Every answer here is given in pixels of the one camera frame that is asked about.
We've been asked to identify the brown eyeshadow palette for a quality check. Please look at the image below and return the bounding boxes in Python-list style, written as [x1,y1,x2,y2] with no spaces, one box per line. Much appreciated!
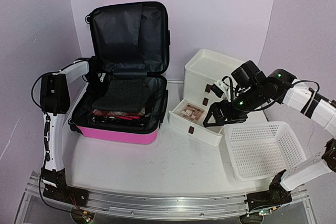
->
[178,103,204,118]

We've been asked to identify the magenta folded garment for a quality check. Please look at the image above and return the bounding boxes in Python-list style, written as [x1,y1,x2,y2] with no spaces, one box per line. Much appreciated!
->
[110,115,141,121]

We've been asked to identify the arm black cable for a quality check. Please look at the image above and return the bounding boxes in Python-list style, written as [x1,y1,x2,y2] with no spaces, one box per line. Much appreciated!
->
[222,76,322,112]
[30,73,69,209]

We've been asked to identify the grey dotted folded garment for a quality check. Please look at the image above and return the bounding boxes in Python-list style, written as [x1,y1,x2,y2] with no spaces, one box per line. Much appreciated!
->
[92,79,152,112]

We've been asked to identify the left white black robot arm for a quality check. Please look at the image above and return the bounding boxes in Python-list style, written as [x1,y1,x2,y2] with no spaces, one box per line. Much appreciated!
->
[39,56,103,207]

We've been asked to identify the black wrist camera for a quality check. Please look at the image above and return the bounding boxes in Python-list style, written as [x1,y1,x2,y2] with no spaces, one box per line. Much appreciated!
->
[88,56,105,72]
[231,60,266,88]

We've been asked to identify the pink cartoon child suitcase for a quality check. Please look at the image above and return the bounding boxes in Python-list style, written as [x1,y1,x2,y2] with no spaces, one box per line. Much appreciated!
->
[68,1,170,145]

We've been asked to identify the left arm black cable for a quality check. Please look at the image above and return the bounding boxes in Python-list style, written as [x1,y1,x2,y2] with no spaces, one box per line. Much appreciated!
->
[30,73,69,209]

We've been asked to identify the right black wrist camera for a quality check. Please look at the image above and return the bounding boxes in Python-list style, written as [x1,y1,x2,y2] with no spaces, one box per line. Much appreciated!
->
[231,60,266,88]

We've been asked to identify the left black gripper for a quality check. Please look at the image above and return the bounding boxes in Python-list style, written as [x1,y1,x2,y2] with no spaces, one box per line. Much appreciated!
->
[85,73,108,98]

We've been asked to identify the plaid folded garment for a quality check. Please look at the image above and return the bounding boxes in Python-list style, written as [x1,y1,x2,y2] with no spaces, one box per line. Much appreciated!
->
[92,109,145,116]

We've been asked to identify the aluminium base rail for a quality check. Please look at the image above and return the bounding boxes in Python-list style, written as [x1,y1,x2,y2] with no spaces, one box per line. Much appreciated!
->
[14,172,317,223]

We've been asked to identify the white perforated plastic basket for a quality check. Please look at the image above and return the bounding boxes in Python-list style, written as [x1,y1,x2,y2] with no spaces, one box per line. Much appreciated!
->
[223,121,307,181]

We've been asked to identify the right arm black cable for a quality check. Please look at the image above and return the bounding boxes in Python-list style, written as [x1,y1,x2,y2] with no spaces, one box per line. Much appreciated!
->
[222,76,322,112]

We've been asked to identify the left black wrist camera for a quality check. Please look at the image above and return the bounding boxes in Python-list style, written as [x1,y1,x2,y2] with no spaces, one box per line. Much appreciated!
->
[88,56,105,72]

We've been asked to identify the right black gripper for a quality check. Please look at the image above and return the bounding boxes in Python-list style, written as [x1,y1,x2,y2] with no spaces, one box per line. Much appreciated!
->
[204,84,265,127]

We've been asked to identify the white three-drawer storage cabinet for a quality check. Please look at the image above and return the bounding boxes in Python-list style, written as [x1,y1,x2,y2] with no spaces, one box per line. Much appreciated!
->
[168,49,243,146]

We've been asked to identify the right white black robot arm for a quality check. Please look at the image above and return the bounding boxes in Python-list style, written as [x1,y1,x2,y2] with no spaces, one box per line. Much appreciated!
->
[203,64,335,212]

